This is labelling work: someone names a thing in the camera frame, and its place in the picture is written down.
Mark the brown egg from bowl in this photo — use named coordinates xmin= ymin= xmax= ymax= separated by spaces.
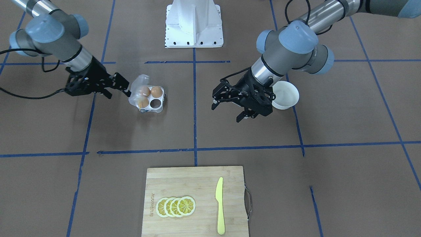
xmin=150 ymin=86 xmax=163 ymax=98

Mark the clear plastic egg box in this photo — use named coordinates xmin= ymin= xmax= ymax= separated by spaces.
xmin=128 ymin=74 xmax=165 ymax=114

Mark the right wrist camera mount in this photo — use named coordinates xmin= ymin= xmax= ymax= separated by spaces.
xmin=65 ymin=74 xmax=86 ymax=96

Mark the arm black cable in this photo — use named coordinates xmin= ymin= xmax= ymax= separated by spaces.
xmin=0 ymin=49 xmax=71 ymax=100
xmin=219 ymin=0 xmax=333 ymax=86

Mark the yellow plastic knife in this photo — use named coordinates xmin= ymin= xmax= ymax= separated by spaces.
xmin=215 ymin=177 xmax=225 ymax=235

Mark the brown egg in box far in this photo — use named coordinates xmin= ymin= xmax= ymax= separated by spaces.
xmin=138 ymin=85 xmax=151 ymax=97

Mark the lemon slice front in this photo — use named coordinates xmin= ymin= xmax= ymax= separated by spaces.
xmin=177 ymin=196 xmax=196 ymax=216

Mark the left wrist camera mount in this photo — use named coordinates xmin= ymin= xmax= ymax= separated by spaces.
xmin=212 ymin=79 xmax=247 ymax=98

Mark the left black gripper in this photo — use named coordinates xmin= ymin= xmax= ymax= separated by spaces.
xmin=211 ymin=69 xmax=275 ymax=123

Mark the lemon slice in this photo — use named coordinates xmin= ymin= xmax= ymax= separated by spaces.
xmin=156 ymin=197 xmax=169 ymax=218
xmin=169 ymin=197 xmax=184 ymax=218
xmin=177 ymin=196 xmax=196 ymax=216
xmin=164 ymin=197 xmax=176 ymax=217

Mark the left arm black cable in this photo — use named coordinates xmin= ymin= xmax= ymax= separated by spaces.
xmin=219 ymin=0 xmax=333 ymax=86

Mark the bamboo cutting board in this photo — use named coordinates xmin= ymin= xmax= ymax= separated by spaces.
xmin=141 ymin=166 xmax=249 ymax=237

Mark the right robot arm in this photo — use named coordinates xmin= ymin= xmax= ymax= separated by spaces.
xmin=9 ymin=0 xmax=131 ymax=99

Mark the white bowl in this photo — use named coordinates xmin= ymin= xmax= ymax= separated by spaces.
xmin=272 ymin=81 xmax=300 ymax=110

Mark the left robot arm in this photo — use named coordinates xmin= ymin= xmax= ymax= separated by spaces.
xmin=211 ymin=0 xmax=420 ymax=122

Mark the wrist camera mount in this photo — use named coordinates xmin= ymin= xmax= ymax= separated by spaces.
xmin=212 ymin=79 xmax=247 ymax=98
xmin=65 ymin=74 xmax=86 ymax=96

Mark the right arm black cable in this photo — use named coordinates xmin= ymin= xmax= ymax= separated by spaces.
xmin=0 ymin=49 xmax=71 ymax=100

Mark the brown egg in box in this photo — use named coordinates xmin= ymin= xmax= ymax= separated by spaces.
xmin=136 ymin=96 xmax=149 ymax=109
xmin=138 ymin=85 xmax=151 ymax=97

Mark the brown egg in box near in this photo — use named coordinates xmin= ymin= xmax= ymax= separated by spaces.
xmin=136 ymin=96 xmax=149 ymax=109

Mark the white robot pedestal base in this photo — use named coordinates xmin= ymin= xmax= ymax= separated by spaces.
xmin=164 ymin=0 xmax=224 ymax=48

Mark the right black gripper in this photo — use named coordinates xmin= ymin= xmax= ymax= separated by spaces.
xmin=65 ymin=57 xmax=131 ymax=99

